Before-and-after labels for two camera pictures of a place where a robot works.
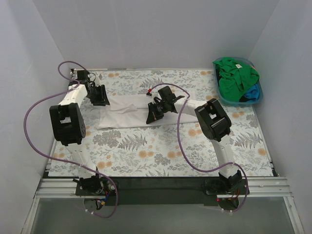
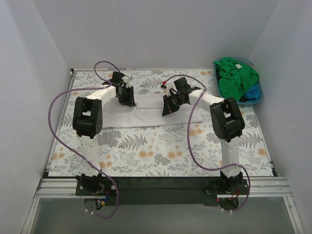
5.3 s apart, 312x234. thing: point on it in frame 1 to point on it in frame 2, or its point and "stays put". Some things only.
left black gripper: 98,95 to 129,95
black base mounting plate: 160,191 stays put
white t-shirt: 127,111 stays put
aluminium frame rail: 258,187 stays put
